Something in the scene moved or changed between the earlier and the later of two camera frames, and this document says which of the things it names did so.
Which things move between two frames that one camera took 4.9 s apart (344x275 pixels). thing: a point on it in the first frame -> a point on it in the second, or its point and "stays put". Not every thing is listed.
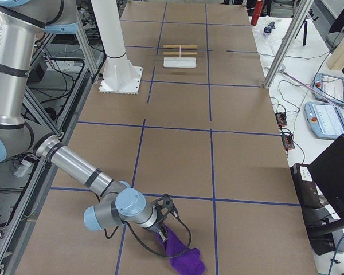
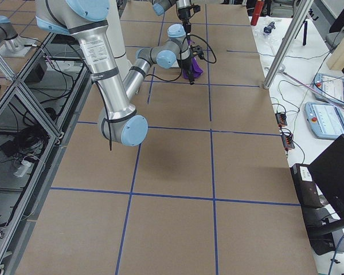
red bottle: [257, 12] stays put
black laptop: [334, 172] stays put
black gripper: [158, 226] -> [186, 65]
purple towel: [190, 262] -> [196, 69]
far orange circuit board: [281, 118] stays put
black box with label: [308, 191] stays put
